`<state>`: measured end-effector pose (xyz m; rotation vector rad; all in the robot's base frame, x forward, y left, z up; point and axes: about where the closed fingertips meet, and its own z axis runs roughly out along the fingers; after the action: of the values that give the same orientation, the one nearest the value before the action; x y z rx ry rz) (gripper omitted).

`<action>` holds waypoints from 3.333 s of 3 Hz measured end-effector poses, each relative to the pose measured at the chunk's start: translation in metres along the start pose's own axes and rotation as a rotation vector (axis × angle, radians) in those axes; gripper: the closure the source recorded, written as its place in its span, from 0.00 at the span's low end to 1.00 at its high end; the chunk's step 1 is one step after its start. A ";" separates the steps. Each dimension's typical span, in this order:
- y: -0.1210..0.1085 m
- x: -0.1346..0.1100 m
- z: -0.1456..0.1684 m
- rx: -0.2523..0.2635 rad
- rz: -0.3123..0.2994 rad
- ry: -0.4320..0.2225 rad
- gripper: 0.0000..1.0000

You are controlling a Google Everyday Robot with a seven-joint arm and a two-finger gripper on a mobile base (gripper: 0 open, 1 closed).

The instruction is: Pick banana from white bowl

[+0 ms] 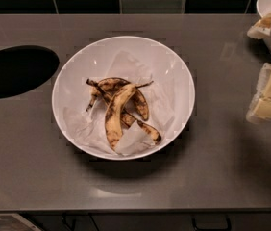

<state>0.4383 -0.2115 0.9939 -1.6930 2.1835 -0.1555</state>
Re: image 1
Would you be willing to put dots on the white paper napkin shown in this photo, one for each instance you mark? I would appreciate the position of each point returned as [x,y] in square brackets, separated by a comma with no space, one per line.
[86,128]

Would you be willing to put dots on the spotted banana peel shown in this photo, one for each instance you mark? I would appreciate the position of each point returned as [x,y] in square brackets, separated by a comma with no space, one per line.
[117,92]

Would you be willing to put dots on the black round countertop hole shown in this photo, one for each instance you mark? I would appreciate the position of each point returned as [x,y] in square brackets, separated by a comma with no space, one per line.
[24,68]

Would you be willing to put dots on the black drawer handle right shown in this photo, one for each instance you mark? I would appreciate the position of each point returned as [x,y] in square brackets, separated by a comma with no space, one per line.
[211,224]

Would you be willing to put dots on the white ceramic bowl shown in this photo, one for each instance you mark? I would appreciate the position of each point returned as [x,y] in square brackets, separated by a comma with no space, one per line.
[145,50]

